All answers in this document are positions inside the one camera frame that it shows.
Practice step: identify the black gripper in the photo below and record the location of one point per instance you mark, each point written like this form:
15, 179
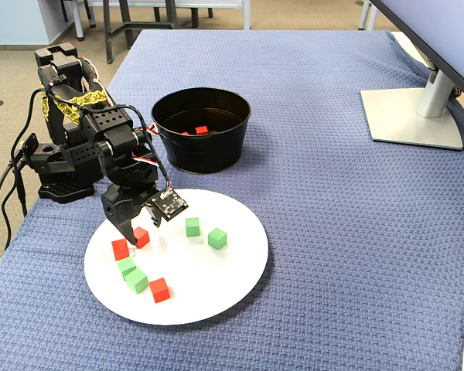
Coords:
117, 206

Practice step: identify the white round plate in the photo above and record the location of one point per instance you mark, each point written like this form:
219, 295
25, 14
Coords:
201, 293

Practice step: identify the green cube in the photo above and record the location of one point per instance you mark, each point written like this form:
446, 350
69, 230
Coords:
124, 264
192, 227
217, 239
136, 281

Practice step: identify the black metal bucket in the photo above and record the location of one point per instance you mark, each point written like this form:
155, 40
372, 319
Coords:
216, 154

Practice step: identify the blue woven table cloth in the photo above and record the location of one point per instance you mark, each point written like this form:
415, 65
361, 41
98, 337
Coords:
332, 232

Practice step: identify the white metal table leg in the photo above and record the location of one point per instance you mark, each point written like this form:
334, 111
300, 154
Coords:
364, 15
246, 17
79, 23

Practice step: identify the black chair leg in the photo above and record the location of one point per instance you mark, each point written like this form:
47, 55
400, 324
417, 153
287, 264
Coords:
195, 17

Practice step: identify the silver monitor with stand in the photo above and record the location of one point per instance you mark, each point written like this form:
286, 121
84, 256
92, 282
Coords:
410, 120

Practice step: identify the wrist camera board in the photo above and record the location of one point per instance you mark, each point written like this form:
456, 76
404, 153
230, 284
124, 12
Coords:
169, 205

